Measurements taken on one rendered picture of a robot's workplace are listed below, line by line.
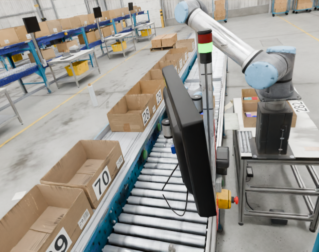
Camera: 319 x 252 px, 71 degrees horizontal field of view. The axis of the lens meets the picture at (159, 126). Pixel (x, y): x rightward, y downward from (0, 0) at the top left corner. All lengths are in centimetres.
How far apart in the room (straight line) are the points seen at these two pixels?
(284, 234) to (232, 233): 40
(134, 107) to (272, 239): 161
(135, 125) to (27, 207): 91
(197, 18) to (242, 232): 168
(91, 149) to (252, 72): 109
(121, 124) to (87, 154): 39
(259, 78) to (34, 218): 136
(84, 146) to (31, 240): 61
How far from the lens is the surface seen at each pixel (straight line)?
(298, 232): 227
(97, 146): 154
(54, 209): 139
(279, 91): 147
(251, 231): 219
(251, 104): 220
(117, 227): 134
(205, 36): 83
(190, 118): 47
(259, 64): 125
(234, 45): 135
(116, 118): 182
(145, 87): 248
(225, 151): 113
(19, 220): 133
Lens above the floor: 177
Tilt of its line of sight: 29 degrees down
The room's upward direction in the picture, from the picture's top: 10 degrees counter-clockwise
